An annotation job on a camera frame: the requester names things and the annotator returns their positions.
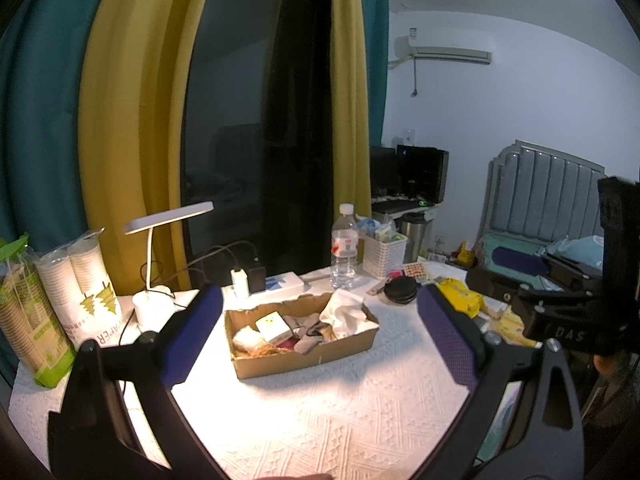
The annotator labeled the grey padded headboard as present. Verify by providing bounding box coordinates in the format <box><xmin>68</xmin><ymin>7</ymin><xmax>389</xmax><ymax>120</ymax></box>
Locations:
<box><xmin>480</xmin><ymin>139</ymin><xmax>606</xmax><ymax>241</ymax></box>

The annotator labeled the small white yellow box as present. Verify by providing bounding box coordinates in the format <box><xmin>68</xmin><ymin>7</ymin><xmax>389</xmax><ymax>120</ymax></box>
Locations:
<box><xmin>255</xmin><ymin>312</ymin><xmax>293</xmax><ymax>346</ymax></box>

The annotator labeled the green paper cup sleeve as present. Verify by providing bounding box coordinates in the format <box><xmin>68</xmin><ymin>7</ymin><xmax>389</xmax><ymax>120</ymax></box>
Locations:
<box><xmin>0</xmin><ymin>234</ymin><xmax>76</xmax><ymax>388</ymax></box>

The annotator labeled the steel tumbler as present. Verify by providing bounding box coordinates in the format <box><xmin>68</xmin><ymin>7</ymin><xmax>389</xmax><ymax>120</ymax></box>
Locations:
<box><xmin>400</xmin><ymin>211</ymin><xmax>427</xmax><ymax>263</ymax></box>

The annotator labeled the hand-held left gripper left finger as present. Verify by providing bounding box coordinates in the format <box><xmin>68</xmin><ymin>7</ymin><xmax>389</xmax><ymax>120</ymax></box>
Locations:
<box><xmin>47</xmin><ymin>284</ymin><xmax>223</xmax><ymax>480</ymax></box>

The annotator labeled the black keyboard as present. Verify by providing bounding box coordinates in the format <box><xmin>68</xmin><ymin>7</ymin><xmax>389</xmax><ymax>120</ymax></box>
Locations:
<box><xmin>372</xmin><ymin>199</ymin><xmax>416</xmax><ymax>215</ymax></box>

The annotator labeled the yellow paper packet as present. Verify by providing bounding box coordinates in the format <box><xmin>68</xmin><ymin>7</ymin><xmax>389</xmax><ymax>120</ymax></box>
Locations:
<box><xmin>492</xmin><ymin>305</ymin><xmax>538</xmax><ymax>348</ymax></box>

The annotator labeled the cream cloth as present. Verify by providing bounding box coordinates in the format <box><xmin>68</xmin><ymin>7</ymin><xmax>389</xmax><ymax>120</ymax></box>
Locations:
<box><xmin>231</xmin><ymin>327</ymin><xmax>271</xmax><ymax>358</ymax></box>

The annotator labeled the white woven plastic basket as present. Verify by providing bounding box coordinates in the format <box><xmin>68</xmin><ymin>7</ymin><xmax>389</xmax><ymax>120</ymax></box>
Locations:
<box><xmin>362</xmin><ymin>234</ymin><xmax>407</xmax><ymax>278</ymax></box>

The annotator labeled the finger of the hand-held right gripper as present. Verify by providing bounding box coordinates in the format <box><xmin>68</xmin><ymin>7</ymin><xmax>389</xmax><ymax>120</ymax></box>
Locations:
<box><xmin>465</xmin><ymin>269</ymin><xmax>592</xmax><ymax>310</ymax></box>
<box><xmin>492</xmin><ymin>247</ymin><xmax>603</xmax><ymax>291</ymax></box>

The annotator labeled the black monitor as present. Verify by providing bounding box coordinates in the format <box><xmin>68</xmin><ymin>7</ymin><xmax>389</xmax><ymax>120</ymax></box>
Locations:
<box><xmin>397</xmin><ymin>145</ymin><xmax>449</xmax><ymax>203</ymax></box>
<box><xmin>370</xmin><ymin>146</ymin><xmax>401</xmax><ymax>196</ymax></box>

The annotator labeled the white desk lamp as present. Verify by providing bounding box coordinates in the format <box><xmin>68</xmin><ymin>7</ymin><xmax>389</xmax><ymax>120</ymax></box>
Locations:
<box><xmin>124</xmin><ymin>201</ymin><xmax>215</xmax><ymax>332</ymax></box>

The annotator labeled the white tissue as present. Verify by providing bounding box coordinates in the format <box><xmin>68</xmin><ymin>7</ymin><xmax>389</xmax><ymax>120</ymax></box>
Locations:
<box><xmin>319</xmin><ymin>289</ymin><xmax>371</xmax><ymax>340</ymax></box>

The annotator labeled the teal curtain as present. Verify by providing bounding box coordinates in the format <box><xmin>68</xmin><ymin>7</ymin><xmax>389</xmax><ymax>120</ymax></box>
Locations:
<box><xmin>0</xmin><ymin>0</ymin><xmax>121</xmax><ymax>261</ymax></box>
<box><xmin>357</xmin><ymin>0</ymin><xmax>391</xmax><ymax>148</ymax></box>

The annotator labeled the black cable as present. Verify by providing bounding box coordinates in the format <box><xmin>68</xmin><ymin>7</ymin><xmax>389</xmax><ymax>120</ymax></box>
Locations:
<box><xmin>150</xmin><ymin>240</ymin><xmax>258</xmax><ymax>291</ymax></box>

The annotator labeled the clear plastic water bottle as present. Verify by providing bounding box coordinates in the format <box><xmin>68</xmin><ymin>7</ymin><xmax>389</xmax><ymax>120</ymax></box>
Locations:
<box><xmin>331</xmin><ymin>203</ymin><xmax>360</xmax><ymax>290</ymax></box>

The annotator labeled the yellow curtain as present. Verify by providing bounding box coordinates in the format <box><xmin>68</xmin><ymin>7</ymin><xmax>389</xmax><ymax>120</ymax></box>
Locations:
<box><xmin>77</xmin><ymin>0</ymin><xmax>221</xmax><ymax>296</ymax></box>
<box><xmin>327</xmin><ymin>0</ymin><xmax>373</xmax><ymax>221</ymax></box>

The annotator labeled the blue pillow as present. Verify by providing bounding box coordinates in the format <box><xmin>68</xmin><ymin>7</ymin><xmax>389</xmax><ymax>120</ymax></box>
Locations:
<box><xmin>542</xmin><ymin>235</ymin><xmax>606</xmax><ymax>271</ymax></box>

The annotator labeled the dark glass window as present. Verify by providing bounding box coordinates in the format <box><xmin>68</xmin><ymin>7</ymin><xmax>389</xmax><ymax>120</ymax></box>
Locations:
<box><xmin>180</xmin><ymin>0</ymin><xmax>336</xmax><ymax>281</ymax></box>

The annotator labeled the cardboard box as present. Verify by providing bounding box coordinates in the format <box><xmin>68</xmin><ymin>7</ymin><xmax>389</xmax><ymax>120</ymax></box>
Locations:
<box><xmin>224</xmin><ymin>292</ymin><xmax>380</xmax><ymax>380</ymax></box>

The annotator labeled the grey sock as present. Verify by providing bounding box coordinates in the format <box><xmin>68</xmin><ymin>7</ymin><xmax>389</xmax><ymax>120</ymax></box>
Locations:
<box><xmin>292</xmin><ymin>312</ymin><xmax>333</xmax><ymax>356</ymax></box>

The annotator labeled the person's right hand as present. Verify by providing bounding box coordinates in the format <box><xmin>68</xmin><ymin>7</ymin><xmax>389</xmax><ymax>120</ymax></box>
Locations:
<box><xmin>592</xmin><ymin>354</ymin><xmax>640</xmax><ymax>390</ymax></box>

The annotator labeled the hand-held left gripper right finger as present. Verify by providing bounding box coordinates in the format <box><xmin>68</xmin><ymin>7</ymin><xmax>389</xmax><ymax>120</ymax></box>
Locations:
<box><xmin>412</xmin><ymin>284</ymin><xmax>586</xmax><ymax>480</ymax></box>

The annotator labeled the white air conditioner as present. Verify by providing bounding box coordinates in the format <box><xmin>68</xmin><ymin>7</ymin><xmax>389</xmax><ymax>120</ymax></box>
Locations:
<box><xmin>392</xmin><ymin>30</ymin><xmax>496</xmax><ymax>66</ymax></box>

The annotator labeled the white paper cup sleeve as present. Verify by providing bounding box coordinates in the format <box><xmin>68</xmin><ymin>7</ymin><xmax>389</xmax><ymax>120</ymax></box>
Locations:
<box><xmin>37</xmin><ymin>230</ymin><xmax>123</xmax><ymax>348</ymax></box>

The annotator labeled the white power strip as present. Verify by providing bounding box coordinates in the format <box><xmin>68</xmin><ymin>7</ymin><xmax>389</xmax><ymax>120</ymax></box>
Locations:
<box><xmin>265</xmin><ymin>271</ymin><xmax>305</xmax><ymax>293</ymax></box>

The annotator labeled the yellow plastic bag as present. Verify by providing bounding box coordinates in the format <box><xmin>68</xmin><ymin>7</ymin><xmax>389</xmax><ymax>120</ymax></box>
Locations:
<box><xmin>435</xmin><ymin>277</ymin><xmax>487</xmax><ymax>318</ymax></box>

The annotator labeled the black power adapter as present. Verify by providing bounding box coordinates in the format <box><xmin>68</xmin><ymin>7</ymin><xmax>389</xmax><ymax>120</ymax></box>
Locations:
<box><xmin>247</xmin><ymin>258</ymin><xmax>268</xmax><ymax>293</ymax></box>

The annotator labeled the black round zipper pouch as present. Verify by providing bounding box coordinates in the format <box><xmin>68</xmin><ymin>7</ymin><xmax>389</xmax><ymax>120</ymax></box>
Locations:
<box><xmin>385</xmin><ymin>276</ymin><xmax>418</xmax><ymax>306</ymax></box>

